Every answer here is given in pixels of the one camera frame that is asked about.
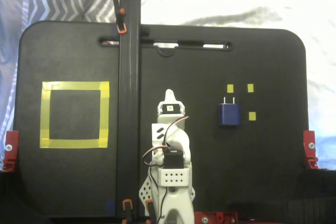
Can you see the blue tape piece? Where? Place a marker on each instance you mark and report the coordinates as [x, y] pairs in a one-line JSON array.
[[110, 207]]

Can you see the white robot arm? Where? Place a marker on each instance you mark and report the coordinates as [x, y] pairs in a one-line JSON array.
[[178, 140]]

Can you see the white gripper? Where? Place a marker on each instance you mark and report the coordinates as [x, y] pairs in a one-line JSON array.
[[169, 118]]

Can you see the small yellow tape marker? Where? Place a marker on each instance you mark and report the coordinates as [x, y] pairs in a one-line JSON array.
[[252, 116], [250, 87], [230, 88]]

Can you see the red plastic clamp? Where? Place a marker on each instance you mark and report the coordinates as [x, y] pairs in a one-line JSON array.
[[11, 140], [309, 137]]

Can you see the orange black spring clamp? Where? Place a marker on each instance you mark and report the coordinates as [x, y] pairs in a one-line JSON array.
[[149, 208], [120, 19], [127, 207]]

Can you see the yellow tape square outline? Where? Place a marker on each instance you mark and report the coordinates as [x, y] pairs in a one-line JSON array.
[[73, 85]]

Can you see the red mast base bracket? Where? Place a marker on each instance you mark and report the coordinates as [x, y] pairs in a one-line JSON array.
[[218, 217]]

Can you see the black flat beam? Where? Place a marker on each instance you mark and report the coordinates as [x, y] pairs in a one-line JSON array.
[[128, 103]]

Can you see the blue white charger block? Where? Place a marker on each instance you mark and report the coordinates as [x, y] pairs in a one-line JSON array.
[[230, 115]]

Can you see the black backdrop board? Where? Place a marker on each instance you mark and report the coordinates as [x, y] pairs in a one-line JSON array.
[[317, 190]]

